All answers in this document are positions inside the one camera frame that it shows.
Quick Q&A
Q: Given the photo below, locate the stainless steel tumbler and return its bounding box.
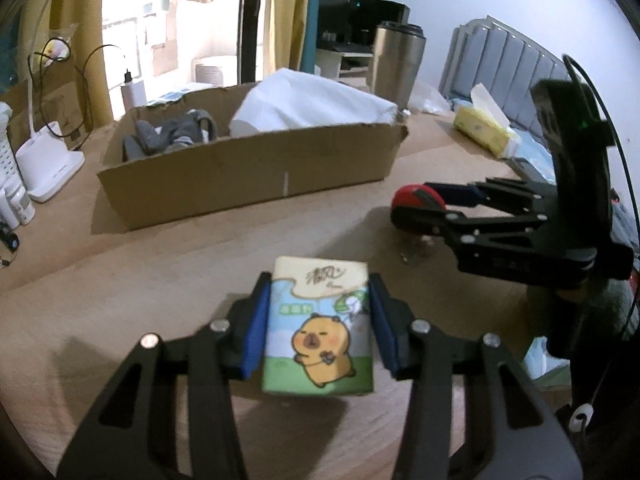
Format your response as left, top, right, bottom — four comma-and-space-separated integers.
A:
367, 21, 427, 111

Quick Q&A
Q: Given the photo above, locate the cartoon printed tissue pack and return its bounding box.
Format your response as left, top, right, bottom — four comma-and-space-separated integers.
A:
261, 255, 376, 395

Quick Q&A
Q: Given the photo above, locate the black charger cable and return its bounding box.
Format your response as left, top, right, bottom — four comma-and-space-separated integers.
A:
27, 35, 136, 146

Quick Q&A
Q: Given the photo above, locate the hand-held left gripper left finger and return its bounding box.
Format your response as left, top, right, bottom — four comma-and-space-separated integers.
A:
56, 271, 273, 480

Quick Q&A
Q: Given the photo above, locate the teal curtain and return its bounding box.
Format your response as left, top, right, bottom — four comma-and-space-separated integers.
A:
0, 25, 26, 96
300, 0, 341, 73

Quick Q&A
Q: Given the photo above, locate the white pill bottle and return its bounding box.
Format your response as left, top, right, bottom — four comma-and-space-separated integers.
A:
0, 180, 37, 226

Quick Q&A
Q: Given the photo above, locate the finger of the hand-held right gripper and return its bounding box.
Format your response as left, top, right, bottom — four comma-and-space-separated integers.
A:
391, 205, 551, 263
422, 177, 557, 211

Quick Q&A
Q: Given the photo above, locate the white desk lamp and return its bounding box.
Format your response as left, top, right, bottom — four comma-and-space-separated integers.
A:
15, 0, 86, 204

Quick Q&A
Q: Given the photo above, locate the red and black round object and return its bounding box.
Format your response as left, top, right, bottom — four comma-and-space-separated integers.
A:
390, 185, 448, 234

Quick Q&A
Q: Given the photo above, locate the brown paper bag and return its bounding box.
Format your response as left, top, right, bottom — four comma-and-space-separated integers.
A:
0, 22, 108, 151

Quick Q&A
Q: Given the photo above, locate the yellow curtain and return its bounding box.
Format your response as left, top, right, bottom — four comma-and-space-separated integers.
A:
262, 0, 313, 81
47, 0, 116, 126

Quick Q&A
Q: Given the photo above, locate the white power strip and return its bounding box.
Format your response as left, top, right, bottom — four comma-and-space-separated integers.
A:
145, 87, 201, 107

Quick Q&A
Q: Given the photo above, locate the clear plastic piece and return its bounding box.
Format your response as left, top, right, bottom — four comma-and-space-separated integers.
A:
399, 235, 437, 266

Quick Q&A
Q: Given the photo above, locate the white balcony appliance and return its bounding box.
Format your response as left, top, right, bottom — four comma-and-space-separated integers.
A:
192, 55, 236, 86

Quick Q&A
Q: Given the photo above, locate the yellow tissue pack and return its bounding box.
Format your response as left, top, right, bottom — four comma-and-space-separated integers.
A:
452, 82, 521, 157

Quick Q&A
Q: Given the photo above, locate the black door frame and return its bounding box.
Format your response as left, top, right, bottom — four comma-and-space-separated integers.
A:
235, 0, 273, 86

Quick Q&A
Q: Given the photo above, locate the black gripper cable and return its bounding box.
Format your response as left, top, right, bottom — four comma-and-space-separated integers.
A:
562, 52, 640, 421

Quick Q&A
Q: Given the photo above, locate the black monitor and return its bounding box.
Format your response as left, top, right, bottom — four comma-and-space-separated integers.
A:
317, 0, 411, 46

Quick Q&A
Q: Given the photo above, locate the cardboard box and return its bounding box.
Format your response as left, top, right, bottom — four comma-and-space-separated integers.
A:
96, 81, 409, 232

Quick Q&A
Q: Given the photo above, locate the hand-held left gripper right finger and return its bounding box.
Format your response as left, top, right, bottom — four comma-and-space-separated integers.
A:
367, 274, 583, 480

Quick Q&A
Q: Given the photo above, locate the white charger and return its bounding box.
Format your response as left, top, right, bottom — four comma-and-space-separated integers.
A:
121, 79, 147, 109

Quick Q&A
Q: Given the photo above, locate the grey padded headboard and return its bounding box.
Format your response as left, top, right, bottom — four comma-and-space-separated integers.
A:
438, 17, 586, 146

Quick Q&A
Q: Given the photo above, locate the dark grey cloth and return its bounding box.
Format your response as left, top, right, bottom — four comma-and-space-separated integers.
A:
122, 108, 219, 163

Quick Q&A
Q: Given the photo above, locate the white computer desk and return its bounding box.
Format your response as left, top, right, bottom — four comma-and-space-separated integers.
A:
314, 42, 376, 78

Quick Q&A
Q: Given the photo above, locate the black flashlight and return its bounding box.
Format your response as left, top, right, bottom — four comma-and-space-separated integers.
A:
0, 222, 21, 252

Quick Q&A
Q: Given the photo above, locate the white towel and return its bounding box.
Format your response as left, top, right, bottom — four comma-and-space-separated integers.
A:
229, 67, 399, 137

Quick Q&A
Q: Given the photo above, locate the clear plastic wrapper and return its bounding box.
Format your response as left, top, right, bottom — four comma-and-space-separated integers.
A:
407, 80, 453, 115

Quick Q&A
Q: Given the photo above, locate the white perforated basket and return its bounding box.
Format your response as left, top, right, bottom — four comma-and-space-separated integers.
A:
0, 102, 23, 196

